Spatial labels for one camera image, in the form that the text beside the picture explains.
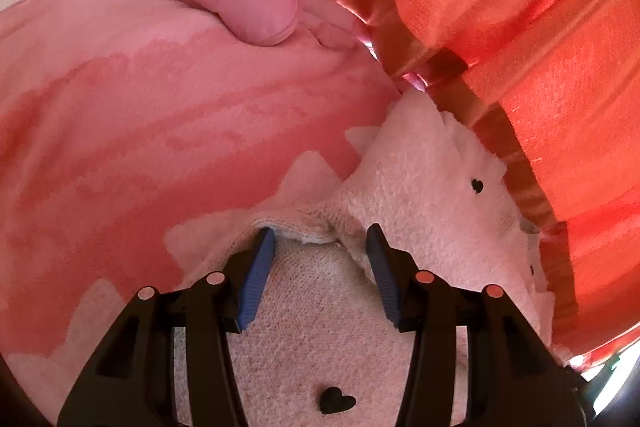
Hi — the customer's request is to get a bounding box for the pink knit sweater with hearts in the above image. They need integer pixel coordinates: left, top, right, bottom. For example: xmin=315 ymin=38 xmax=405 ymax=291
xmin=165 ymin=88 xmax=556 ymax=427

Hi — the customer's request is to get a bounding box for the orange striped curtain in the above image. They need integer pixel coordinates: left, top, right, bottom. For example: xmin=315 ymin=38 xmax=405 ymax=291
xmin=315 ymin=0 xmax=640 ymax=365

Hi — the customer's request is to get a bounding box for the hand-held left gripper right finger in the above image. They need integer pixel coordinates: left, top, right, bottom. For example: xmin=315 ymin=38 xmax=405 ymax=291
xmin=365 ymin=223 xmax=586 ymax=427

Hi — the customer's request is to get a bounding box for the pink fleece blanket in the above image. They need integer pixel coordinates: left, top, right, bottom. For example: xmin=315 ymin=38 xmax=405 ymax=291
xmin=0 ymin=0 xmax=407 ymax=375

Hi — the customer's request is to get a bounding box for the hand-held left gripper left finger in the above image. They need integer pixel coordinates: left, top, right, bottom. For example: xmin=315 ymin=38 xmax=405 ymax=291
xmin=56 ymin=227 xmax=277 ymax=427

